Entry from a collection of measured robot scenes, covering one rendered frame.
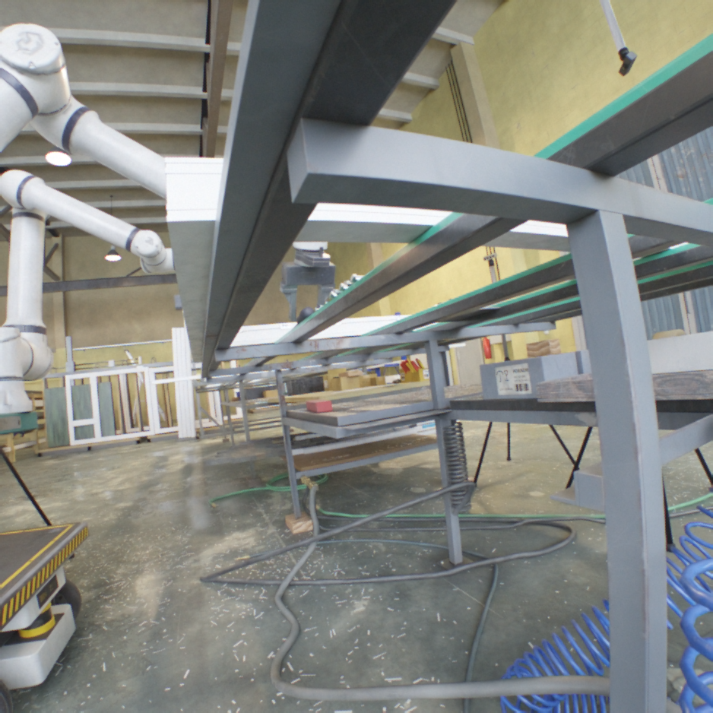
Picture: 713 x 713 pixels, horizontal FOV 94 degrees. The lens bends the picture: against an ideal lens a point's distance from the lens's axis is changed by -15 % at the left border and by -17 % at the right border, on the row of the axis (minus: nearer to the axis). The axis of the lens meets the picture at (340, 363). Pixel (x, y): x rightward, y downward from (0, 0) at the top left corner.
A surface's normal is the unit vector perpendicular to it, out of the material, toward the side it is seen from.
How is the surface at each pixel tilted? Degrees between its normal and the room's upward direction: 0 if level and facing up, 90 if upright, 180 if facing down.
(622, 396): 90
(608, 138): 90
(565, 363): 90
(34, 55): 89
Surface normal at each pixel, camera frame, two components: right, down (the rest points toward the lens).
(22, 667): 0.29, -0.08
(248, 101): 0.13, 0.99
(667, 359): -0.93, 0.11
